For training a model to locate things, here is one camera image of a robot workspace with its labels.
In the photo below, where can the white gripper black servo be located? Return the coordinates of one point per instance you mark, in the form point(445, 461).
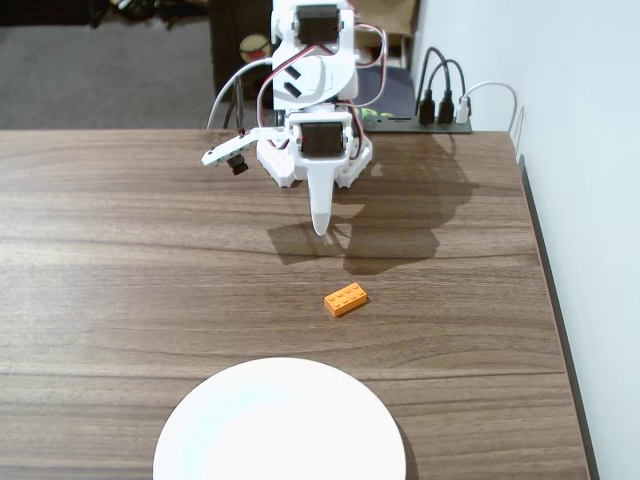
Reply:
point(320, 141)

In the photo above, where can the orange lego block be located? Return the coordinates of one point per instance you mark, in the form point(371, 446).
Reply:
point(346, 299)

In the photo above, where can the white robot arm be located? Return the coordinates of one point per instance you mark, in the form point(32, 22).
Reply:
point(325, 80)

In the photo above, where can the white round plate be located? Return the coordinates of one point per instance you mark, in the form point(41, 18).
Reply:
point(280, 425)

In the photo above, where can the black power strip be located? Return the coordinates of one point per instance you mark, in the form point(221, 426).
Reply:
point(400, 127)

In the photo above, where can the dark bag with green print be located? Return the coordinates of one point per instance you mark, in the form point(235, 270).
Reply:
point(395, 85)

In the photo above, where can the round red cream object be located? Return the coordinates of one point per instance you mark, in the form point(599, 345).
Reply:
point(255, 47)

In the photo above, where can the dark cabinet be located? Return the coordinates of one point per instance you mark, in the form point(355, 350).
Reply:
point(225, 50)

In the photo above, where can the brown paper bag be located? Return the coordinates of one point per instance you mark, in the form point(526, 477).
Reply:
point(395, 15)

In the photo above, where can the black furniture base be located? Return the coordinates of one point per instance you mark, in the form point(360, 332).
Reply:
point(50, 10)

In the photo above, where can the wrist camera on white mount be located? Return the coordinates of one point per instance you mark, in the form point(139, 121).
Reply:
point(225, 152)

